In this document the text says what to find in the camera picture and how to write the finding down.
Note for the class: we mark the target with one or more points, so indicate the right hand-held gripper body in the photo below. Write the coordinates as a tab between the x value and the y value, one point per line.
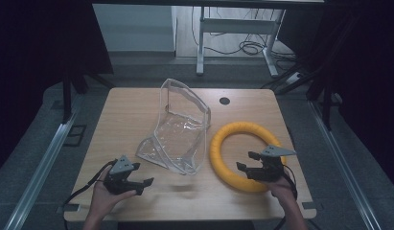
271	166

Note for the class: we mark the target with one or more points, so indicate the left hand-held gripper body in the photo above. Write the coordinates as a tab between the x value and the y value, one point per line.
121	166

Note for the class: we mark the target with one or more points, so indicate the aluminium floor rail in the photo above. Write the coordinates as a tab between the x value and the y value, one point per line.
341	159
41	169

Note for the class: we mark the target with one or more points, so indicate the black round table grommet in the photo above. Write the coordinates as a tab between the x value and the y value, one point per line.
224	101

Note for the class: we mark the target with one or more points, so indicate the white metal desk frame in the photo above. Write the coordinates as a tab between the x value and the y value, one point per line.
236	26

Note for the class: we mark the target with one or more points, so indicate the dark curtain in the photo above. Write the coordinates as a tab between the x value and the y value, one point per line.
31	64
370	80

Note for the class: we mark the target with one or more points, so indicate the person's right hand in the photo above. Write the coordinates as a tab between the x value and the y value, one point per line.
281	188

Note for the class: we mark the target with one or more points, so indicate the person's left hand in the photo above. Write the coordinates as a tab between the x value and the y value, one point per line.
103	199

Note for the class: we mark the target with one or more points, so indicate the clear plastic bag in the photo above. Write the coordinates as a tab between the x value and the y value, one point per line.
181	137

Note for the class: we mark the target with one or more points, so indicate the black metal stand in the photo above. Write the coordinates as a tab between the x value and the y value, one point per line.
327	105
67	96

